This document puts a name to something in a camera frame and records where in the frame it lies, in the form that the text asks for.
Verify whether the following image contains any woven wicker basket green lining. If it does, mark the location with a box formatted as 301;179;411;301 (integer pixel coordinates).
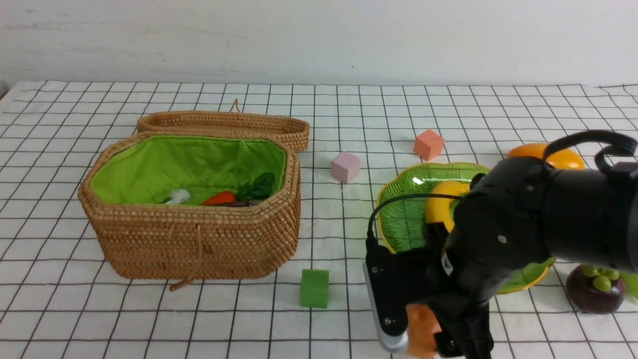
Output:
77;131;301;280

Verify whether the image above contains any orange red pepper green stem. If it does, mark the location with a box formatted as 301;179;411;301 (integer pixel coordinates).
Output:
200;173;275;206

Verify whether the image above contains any green glass leaf plate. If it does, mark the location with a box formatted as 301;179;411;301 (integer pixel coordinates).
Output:
377;162;556;295

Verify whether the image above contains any black right camera cable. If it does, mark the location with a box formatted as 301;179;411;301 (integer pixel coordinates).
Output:
367;130;638;240

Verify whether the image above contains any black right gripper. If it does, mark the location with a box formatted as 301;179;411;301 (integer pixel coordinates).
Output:
425;157;552;359

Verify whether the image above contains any yellow banana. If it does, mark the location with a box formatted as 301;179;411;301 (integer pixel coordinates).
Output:
425;180;470;232

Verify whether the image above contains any dark purple mangosteen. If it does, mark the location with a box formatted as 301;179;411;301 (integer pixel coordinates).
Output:
565;264;627;315

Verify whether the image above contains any white checkered tablecloth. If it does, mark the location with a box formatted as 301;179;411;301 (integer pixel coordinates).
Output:
0;80;637;359

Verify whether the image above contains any green foam cube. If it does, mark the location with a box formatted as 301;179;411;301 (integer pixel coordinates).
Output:
300;269;329;309

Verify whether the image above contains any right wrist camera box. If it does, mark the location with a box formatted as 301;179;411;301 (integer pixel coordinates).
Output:
363;230;434;353

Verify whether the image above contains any orange foam cube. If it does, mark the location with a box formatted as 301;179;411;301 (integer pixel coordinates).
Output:
413;129;445;162

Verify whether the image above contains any woven wicker basket lid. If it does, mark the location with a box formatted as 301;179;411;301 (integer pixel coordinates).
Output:
137;100;310;152

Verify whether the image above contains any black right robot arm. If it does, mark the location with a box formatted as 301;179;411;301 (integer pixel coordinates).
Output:
427;157;637;359

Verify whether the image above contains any light green vegetable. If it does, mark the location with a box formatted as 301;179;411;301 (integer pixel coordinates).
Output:
620;271;638;300

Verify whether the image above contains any orange brown potato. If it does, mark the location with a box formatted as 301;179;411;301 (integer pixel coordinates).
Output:
406;304;441;359

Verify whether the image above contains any orange yellow mango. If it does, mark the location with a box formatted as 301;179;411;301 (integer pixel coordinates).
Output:
506;143;585;170

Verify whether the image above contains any pink foam cube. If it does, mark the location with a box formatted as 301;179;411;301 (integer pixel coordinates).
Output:
330;152;361;183

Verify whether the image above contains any purple eggplant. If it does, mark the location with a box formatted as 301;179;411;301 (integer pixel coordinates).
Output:
215;200;263;207

